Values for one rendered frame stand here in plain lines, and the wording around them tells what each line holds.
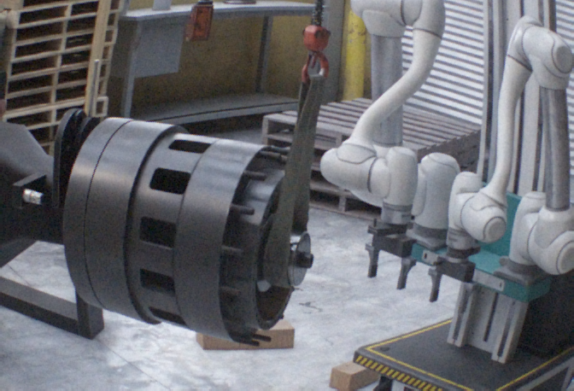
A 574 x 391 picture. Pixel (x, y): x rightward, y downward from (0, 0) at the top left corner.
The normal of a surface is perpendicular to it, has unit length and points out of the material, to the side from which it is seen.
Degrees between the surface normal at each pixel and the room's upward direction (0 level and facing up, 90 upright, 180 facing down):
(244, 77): 90
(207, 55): 90
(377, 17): 105
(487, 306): 90
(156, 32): 90
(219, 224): 61
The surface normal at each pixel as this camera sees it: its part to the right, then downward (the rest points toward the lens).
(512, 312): -0.77, 0.09
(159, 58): 0.72, 0.23
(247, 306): -0.31, 0.60
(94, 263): -0.31, 0.37
